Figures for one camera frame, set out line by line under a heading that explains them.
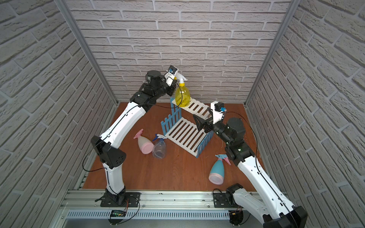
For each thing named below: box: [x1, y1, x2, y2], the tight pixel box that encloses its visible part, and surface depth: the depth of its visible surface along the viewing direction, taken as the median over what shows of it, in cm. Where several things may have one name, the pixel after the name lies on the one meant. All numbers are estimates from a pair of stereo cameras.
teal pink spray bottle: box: [208, 153, 231, 185], surface depth 82 cm
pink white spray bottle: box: [133, 128, 154, 155], surface depth 91 cm
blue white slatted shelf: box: [161, 97, 214, 159], surface depth 97 cm
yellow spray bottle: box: [174, 72, 191, 108], surface depth 83 cm
